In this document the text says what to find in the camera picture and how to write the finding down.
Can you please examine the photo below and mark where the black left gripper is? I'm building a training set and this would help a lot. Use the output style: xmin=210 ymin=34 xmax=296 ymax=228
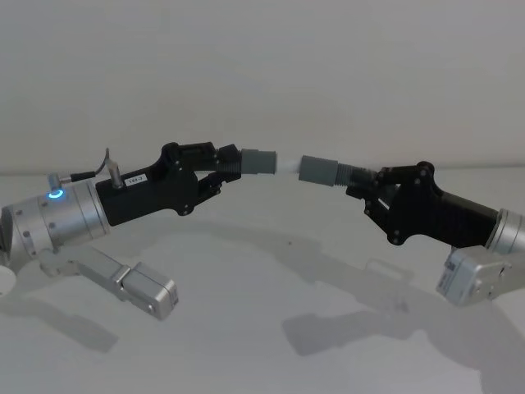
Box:
xmin=95 ymin=140 xmax=240 ymax=227

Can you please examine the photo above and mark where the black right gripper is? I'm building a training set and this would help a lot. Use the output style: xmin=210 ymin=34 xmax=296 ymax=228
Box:
xmin=345 ymin=161 xmax=500 ymax=250

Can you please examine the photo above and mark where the black ribbed hose grey cuff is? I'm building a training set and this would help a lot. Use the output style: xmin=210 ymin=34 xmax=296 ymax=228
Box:
xmin=219 ymin=144 xmax=281 ymax=182
xmin=299 ymin=154 xmax=377 ymax=191

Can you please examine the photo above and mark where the white plastic tube connector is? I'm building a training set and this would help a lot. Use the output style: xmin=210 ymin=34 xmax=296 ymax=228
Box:
xmin=276 ymin=157 xmax=304 ymax=176

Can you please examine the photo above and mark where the white curtain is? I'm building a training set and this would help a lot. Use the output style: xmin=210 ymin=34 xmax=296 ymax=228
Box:
xmin=0 ymin=0 xmax=525 ymax=177

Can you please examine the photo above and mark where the white table cloth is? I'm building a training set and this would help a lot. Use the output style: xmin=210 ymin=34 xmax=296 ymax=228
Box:
xmin=0 ymin=167 xmax=525 ymax=394

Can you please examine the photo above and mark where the thin dark cable silver plug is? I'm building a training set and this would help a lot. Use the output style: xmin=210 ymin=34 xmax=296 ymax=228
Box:
xmin=70 ymin=147 xmax=126 ymax=191

